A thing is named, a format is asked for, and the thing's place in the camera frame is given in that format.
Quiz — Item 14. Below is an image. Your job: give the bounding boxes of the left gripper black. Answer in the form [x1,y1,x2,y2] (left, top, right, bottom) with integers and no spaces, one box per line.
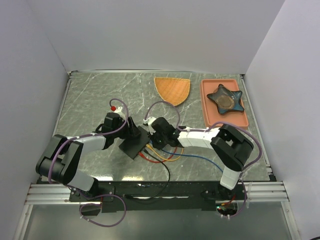
[113,116,141,139]

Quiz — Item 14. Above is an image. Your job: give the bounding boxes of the yellow ethernet cable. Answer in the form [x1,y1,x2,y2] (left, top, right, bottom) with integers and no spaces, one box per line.
[146,144,185,163]

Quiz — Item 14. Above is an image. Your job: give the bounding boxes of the black network switch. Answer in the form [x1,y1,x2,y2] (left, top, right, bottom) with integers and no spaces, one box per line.
[119,126,150,160]

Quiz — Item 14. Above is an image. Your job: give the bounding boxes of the red ethernet cable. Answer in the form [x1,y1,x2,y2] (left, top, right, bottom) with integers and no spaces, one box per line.
[138,146,179,164]

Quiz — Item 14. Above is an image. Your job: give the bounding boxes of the blue ethernet cable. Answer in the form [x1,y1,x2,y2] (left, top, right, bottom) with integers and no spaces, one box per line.
[147,141,224,173]

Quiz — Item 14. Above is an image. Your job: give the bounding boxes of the black ethernet cable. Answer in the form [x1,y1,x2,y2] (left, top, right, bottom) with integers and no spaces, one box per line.
[124,148,171,201]

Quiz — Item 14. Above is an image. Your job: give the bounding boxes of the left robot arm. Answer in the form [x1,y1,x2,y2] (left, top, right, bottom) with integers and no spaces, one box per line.
[35,112,143,201]

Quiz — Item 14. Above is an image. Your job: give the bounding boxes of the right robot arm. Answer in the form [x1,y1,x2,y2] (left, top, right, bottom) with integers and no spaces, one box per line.
[143,117,254,200]

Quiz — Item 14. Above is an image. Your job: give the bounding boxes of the orange woven basket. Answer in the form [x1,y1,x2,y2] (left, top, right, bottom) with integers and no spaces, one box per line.
[154,77,191,107]

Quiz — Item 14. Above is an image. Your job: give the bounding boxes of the pink rectangular tray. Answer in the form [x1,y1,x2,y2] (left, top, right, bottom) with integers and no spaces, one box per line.
[200,79,249,130]

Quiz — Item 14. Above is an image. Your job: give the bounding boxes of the blue star-shaped dish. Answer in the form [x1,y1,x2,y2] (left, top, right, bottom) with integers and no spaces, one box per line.
[206,84,245,115]

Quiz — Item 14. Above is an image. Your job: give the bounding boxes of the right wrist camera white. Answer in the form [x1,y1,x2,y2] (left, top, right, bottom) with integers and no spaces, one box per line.
[142,116,156,127]

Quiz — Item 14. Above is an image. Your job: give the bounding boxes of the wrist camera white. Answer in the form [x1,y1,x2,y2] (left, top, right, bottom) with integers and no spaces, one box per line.
[110,106,126,119]
[142,116,156,127]

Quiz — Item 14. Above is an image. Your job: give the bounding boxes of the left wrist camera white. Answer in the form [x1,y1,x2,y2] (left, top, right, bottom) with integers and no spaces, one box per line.
[110,106,126,119]

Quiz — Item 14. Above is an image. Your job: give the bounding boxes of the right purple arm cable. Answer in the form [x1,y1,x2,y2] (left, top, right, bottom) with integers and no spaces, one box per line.
[144,100,263,221]

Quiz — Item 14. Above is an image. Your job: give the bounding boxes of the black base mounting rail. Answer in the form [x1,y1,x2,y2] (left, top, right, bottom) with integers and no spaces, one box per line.
[69,180,247,213]

